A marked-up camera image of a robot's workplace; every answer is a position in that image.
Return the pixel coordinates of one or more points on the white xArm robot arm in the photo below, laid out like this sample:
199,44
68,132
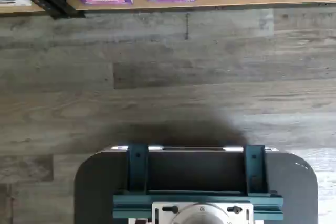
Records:
199,217

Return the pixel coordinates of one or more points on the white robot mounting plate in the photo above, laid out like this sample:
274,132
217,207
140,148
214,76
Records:
157,208

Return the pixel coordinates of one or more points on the dark grey robot cart platform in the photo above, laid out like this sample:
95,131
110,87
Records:
94,182

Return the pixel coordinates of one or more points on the teal metal mounting frame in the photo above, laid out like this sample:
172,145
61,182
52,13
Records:
136,171

